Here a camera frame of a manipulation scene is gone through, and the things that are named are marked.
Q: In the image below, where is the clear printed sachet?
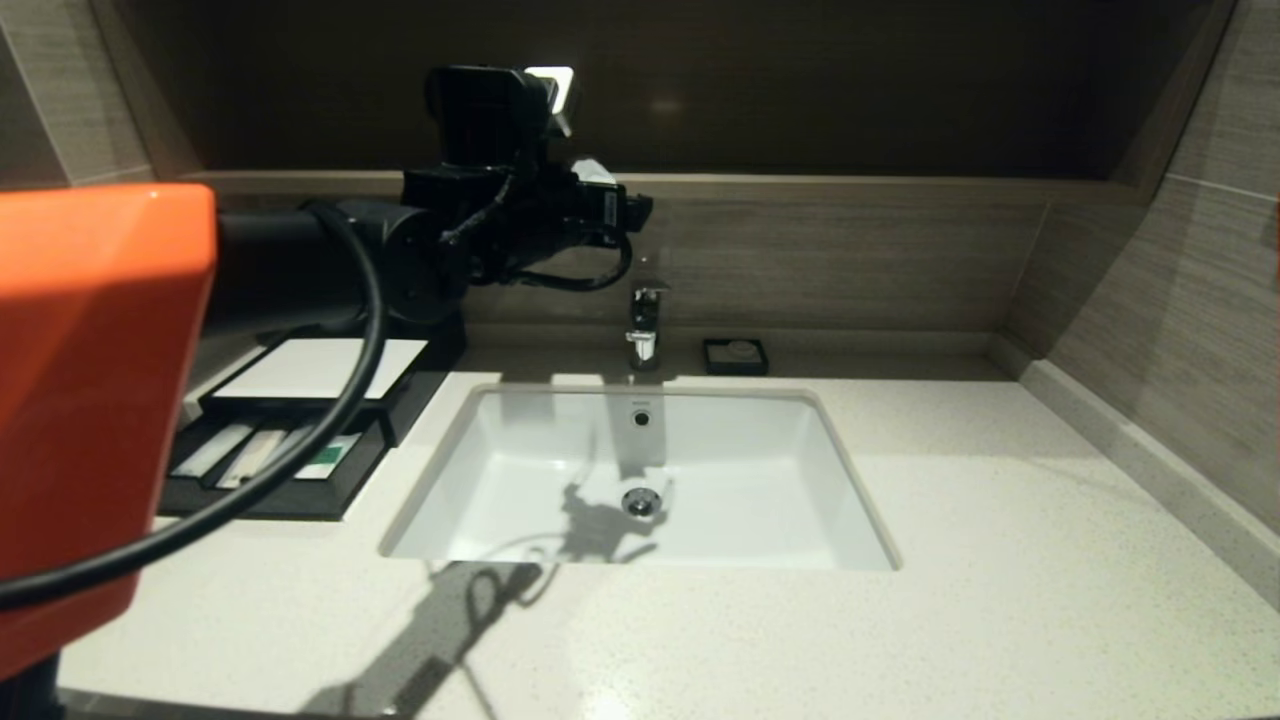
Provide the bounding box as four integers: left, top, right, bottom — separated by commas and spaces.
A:
215, 428, 291, 491

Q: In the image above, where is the black soap dish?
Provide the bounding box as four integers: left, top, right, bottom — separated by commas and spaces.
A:
703, 338, 770, 377

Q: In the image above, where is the chrome faucet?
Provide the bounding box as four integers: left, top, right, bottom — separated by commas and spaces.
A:
627, 280, 673, 373

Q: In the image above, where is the white rectangular plate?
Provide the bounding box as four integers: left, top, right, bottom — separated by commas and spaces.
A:
213, 338, 429, 401

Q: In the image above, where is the wide white printed sachet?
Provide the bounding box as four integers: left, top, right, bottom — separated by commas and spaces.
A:
293, 433, 363, 482

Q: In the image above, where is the black amenity box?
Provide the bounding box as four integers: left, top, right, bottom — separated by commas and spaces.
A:
200, 315, 469, 446

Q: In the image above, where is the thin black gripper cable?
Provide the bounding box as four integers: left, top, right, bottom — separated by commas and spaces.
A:
505, 232, 635, 294

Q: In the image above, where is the wooden wall shelf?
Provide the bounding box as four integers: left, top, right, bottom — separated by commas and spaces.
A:
185, 170, 1146, 209

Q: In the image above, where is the white sink basin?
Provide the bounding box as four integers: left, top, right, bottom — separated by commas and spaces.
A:
380, 385, 901, 573

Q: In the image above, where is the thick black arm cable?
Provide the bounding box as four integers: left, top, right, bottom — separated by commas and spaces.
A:
0, 205, 389, 611

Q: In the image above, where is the black amenity tray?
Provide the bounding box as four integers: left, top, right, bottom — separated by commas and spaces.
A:
158, 412, 393, 523

